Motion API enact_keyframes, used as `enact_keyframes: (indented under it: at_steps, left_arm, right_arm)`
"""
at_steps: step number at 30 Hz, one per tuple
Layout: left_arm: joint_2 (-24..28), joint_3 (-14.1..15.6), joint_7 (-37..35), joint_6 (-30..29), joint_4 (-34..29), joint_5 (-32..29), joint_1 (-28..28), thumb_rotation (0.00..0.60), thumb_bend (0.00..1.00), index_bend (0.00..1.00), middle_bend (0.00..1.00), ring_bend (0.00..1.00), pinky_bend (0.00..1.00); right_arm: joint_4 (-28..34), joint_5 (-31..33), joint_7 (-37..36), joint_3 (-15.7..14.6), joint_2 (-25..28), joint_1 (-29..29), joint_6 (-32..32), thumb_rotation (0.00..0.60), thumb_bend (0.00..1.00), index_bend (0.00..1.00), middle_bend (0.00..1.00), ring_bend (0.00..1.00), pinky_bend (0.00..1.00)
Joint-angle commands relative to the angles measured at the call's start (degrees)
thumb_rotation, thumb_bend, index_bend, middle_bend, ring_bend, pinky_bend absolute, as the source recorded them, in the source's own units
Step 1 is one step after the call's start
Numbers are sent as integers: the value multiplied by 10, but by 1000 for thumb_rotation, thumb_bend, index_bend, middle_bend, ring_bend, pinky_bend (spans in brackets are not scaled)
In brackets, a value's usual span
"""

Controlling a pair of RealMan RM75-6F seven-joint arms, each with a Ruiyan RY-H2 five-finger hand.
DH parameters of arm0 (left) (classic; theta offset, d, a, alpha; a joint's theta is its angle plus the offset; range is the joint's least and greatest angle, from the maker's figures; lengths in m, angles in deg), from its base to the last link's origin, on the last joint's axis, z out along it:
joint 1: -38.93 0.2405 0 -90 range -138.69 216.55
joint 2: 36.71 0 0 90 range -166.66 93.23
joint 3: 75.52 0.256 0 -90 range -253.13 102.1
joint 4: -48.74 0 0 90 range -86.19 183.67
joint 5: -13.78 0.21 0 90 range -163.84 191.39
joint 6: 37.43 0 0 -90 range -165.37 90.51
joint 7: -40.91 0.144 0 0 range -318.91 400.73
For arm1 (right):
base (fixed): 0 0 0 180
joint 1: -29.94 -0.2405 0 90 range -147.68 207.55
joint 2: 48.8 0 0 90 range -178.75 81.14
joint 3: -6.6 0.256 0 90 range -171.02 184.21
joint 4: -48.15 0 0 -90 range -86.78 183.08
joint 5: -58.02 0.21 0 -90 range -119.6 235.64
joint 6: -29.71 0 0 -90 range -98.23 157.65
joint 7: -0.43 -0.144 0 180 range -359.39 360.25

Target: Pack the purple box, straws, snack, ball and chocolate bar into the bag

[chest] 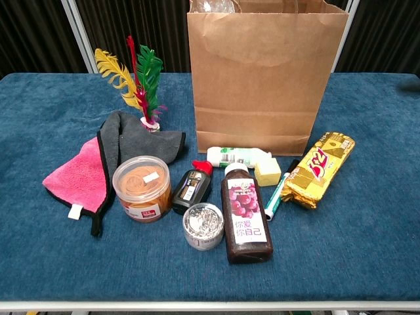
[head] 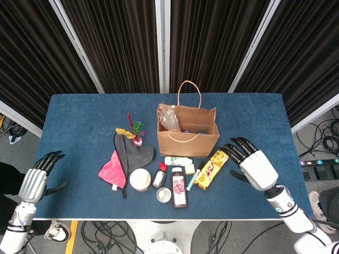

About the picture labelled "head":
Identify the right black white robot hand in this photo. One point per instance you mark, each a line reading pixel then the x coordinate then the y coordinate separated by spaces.
pixel 258 169

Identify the pink and gray cloth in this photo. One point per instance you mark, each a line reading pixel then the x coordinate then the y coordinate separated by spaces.
pixel 132 156

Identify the gold biscuit packet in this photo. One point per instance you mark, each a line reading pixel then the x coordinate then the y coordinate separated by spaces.
pixel 210 170

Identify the colourful feather shuttlecock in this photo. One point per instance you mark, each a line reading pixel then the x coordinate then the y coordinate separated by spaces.
pixel 137 139

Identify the grape juice bottle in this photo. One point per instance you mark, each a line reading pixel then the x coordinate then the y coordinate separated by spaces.
pixel 179 190

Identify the black pleated partition panel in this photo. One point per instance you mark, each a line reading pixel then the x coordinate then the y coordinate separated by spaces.
pixel 119 45
pixel 304 66
pixel 31 66
pixel 212 45

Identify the white sneaker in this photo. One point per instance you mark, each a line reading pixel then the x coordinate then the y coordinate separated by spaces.
pixel 57 232

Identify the round tin of paper clips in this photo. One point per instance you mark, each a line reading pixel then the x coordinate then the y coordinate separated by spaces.
pixel 163 195

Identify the clear jar of rubber bands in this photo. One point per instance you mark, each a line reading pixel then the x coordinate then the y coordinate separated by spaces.
pixel 139 180

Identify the green white marker pen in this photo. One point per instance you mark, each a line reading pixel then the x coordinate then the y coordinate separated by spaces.
pixel 194 176

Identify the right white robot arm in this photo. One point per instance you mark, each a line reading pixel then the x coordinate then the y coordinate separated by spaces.
pixel 294 214

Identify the brown paper bag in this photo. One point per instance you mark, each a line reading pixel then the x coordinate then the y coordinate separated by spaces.
pixel 188 146

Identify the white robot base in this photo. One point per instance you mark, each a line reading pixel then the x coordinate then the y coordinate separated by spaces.
pixel 164 238

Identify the blue felt table cover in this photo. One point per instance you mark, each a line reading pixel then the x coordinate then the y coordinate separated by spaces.
pixel 79 132

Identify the black ink bottle red cap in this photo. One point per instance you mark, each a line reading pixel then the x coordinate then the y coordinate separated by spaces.
pixel 159 178

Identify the grey sneaker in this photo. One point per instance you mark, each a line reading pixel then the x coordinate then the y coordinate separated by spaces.
pixel 319 209

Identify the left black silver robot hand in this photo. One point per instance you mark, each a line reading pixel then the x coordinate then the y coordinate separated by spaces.
pixel 33 185

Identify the clear plastic sleeve pack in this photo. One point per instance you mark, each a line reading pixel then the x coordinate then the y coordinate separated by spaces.
pixel 168 119

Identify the white green plastic bottle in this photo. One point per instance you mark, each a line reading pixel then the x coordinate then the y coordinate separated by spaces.
pixel 177 160

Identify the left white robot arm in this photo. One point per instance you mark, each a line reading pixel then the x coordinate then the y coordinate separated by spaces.
pixel 16 230

